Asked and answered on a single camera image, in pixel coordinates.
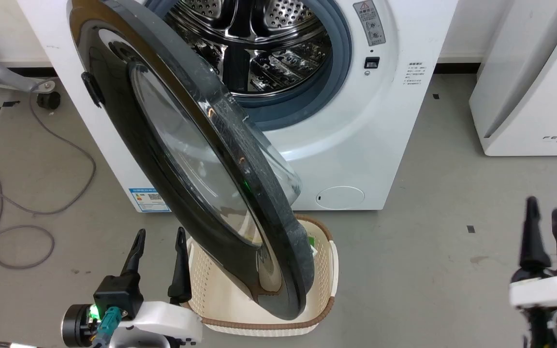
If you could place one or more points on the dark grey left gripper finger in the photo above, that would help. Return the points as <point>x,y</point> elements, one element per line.
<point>180,270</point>
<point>134,256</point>

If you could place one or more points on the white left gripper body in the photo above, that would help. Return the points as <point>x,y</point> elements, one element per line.
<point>167,324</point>

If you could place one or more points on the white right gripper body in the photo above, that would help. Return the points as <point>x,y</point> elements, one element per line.
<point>549,291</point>

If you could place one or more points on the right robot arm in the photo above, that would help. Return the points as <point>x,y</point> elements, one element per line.
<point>539,328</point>

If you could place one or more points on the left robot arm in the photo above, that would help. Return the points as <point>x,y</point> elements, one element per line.
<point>75,325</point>

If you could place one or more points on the black round washing machine door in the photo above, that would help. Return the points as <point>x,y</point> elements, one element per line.
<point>172,169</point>

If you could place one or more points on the black door hinge tab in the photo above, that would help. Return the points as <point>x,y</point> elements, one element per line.
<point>93,90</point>

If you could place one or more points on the white washing machine body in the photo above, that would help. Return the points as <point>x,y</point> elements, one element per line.
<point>380,145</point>

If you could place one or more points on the steel washing machine drum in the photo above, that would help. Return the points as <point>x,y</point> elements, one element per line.
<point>278,53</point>

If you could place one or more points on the black door latch socket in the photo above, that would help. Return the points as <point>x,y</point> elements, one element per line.
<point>372,63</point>

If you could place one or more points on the grey-blue rubber door gasket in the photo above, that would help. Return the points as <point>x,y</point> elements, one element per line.
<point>339,63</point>

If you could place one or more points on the cream laundry basket brown rim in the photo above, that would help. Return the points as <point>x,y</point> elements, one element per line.
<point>220,299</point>

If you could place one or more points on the blue white energy label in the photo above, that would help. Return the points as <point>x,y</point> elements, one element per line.
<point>149,200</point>

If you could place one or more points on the green white item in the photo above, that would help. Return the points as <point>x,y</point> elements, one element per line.
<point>313,244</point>

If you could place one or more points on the white appliance with grey lettering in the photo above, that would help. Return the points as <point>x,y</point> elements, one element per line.
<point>539,96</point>

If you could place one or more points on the round white filter cover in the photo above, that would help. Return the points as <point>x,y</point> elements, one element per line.
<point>340,197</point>

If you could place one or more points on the black caster wheel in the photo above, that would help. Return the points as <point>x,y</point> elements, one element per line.
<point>49,100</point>

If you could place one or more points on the printed text label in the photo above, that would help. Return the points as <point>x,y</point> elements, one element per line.
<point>414,73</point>

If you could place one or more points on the grey warning sticker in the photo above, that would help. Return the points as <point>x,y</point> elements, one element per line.
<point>370,21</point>

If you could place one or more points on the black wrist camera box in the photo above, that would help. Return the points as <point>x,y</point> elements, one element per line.
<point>116,292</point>

